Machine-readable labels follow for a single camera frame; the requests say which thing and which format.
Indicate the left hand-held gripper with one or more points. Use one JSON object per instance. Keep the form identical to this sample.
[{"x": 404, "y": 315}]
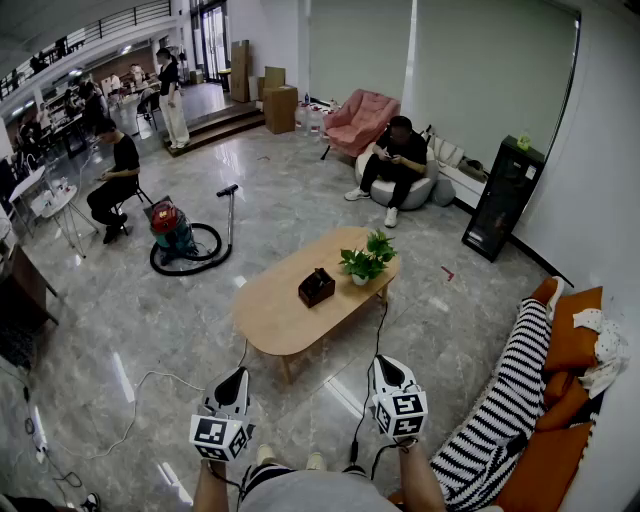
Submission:
[{"x": 215, "y": 434}]

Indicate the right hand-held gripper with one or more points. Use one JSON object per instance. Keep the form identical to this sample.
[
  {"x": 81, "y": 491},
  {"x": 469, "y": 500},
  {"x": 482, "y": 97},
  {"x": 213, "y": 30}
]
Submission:
[{"x": 406, "y": 406}]

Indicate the dark brown remote holder box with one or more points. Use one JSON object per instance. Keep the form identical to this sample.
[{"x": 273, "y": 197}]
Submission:
[{"x": 316, "y": 294}]

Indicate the person's left forearm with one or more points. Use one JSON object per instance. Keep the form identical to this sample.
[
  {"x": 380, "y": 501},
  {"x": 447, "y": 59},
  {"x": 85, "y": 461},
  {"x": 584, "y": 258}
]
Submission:
[{"x": 210, "y": 492}]

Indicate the person's right forearm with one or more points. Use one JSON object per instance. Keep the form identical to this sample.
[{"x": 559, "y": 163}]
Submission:
[{"x": 420, "y": 475}]

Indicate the large cardboard box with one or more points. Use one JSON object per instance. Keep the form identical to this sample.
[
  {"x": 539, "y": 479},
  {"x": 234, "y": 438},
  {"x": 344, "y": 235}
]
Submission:
[{"x": 280, "y": 110}]

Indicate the small cardboard box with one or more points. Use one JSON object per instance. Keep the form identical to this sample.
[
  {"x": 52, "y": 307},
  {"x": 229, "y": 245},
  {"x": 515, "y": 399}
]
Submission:
[{"x": 275, "y": 77}]

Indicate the person's left beige shoe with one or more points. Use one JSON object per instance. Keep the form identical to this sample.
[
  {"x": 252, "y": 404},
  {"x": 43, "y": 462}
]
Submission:
[{"x": 265, "y": 454}]

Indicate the person's beige shoe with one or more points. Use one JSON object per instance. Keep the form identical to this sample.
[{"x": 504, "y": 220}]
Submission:
[
  {"x": 265, "y": 454},
  {"x": 316, "y": 461}
]

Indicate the oval wooden coffee table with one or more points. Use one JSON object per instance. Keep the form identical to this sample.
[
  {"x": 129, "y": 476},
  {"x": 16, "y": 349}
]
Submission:
[{"x": 280, "y": 320}]

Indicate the person's right beige shoe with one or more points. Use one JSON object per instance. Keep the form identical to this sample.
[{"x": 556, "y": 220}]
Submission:
[{"x": 316, "y": 461}]

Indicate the black white striped blanket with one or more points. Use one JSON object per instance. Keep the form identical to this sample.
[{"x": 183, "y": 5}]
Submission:
[{"x": 500, "y": 400}]

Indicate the green potted plant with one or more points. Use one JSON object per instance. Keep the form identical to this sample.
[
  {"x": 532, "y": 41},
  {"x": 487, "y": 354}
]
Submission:
[{"x": 371, "y": 257}]

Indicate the person's grey t-shirt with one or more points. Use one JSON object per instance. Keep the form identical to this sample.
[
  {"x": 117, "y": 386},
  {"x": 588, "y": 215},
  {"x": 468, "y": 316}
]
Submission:
[{"x": 315, "y": 495}]

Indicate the red and teal vacuum cleaner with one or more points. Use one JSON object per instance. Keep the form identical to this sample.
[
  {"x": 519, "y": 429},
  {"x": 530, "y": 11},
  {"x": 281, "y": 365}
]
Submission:
[{"x": 167, "y": 220}]

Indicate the orange sofa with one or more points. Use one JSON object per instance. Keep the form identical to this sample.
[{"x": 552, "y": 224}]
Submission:
[{"x": 570, "y": 330}]

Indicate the white beanbag seat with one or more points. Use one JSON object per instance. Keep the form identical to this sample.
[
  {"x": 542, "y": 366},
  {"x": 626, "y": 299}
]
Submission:
[{"x": 422, "y": 192}]

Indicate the grey round cushion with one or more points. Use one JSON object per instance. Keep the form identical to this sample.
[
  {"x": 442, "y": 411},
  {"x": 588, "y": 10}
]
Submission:
[{"x": 444, "y": 192}]

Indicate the white power strip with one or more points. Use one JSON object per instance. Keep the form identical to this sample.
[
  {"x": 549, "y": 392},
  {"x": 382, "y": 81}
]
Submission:
[{"x": 39, "y": 435}]

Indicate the grey board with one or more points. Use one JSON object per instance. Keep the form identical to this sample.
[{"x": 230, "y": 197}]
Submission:
[{"x": 149, "y": 212}]

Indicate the white low bench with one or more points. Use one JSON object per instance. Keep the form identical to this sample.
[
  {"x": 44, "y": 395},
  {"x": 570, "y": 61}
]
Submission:
[{"x": 465, "y": 187}]

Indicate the black glass-door cabinet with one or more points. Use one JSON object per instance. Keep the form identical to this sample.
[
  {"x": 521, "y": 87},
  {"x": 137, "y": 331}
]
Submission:
[{"x": 500, "y": 200}]

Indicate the white dotted cloth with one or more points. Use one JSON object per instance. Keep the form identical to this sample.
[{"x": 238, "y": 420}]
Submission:
[{"x": 607, "y": 350}]

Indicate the black folding chair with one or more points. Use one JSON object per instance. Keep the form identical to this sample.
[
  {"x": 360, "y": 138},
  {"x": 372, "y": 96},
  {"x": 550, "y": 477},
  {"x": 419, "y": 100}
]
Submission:
[{"x": 142, "y": 192}]

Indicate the olive bag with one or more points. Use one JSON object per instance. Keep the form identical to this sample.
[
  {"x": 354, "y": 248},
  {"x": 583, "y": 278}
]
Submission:
[{"x": 472, "y": 170}]

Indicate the cream tote bag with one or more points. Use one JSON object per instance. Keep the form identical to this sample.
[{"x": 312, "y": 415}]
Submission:
[{"x": 447, "y": 150}]

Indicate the white side table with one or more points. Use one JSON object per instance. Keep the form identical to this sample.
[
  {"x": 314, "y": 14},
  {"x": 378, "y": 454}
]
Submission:
[{"x": 57, "y": 202}]

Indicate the pink armchair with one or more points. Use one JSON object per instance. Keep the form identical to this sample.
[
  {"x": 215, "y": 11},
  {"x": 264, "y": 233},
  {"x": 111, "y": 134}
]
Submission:
[{"x": 360, "y": 117}]

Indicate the dark wooden steps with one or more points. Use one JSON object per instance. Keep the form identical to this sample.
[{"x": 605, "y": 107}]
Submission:
[{"x": 215, "y": 130}]

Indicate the clear water jug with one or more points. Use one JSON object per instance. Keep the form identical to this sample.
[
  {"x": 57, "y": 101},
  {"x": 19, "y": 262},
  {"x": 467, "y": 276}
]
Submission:
[
  {"x": 301, "y": 119},
  {"x": 316, "y": 122}
]

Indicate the small green object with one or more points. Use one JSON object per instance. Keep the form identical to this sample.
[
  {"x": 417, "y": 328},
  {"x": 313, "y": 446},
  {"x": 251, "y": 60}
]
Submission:
[{"x": 523, "y": 141}]

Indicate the white folding table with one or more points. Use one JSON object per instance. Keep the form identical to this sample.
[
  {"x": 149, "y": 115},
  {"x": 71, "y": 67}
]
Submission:
[{"x": 27, "y": 182}]

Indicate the white roller blind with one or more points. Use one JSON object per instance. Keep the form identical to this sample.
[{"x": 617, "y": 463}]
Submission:
[
  {"x": 357, "y": 50},
  {"x": 490, "y": 75}
]

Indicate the glass entrance door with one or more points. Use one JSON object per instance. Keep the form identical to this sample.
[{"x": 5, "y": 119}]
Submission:
[{"x": 215, "y": 40}]

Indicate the black balcony railing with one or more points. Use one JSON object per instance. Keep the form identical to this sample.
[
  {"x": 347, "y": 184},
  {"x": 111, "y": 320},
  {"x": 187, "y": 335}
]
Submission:
[{"x": 100, "y": 27}]

